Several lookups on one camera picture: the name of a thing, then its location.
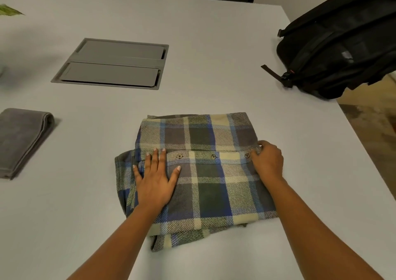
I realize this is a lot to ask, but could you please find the grey towel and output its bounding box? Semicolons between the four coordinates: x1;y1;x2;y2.
0;108;56;180

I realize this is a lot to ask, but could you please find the small variegated table plant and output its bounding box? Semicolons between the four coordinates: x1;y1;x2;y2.
0;4;25;17

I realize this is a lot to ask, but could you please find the person's left forearm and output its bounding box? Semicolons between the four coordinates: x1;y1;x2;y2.
66;205;169;280

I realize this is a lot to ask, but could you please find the grey table cable box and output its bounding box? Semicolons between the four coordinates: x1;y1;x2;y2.
50;37;170;91

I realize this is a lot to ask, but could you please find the person's right hand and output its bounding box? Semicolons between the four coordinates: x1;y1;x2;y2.
249;139;285;188

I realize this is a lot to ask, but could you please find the person's left hand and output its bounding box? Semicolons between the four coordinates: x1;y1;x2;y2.
132;148;182;217

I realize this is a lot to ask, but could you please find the plaid flannel shirt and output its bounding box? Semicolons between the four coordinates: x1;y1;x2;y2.
115;112;279;253

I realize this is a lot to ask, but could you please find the person's right forearm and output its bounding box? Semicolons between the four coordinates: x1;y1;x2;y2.
266;177;386;280

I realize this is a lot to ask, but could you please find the black backpack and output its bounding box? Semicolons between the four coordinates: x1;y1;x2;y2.
260;0;396;100

